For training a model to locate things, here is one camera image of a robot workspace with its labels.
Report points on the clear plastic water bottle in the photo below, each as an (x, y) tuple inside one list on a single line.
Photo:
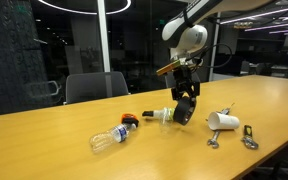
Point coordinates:
[(119, 133)]

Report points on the clear plastic cup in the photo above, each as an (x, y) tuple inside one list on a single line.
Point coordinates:
[(165, 125)]

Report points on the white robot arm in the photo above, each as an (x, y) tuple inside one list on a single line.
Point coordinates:
[(184, 36)]

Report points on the black masking tape roll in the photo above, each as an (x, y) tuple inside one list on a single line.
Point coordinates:
[(184, 110)]

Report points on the yellow green glue bottle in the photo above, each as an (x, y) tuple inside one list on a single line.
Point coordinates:
[(157, 114)]

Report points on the white paper cup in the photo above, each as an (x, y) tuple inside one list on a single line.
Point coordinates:
[(218, 121)]

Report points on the yellow black adjustable wrench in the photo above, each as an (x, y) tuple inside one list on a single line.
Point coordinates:
[(247, 138)]

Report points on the grey office chair middle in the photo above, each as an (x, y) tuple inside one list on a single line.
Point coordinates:
[(94, 86)]

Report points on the orange black tape measure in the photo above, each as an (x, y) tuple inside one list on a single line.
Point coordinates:
[(129, 119)]

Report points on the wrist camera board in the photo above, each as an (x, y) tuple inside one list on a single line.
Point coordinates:
[(168, 67)]

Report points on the silver open-end wrench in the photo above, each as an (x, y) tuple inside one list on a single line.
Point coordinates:
[(213, 141)]

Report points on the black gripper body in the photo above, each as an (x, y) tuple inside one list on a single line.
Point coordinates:
[(184, 83)]

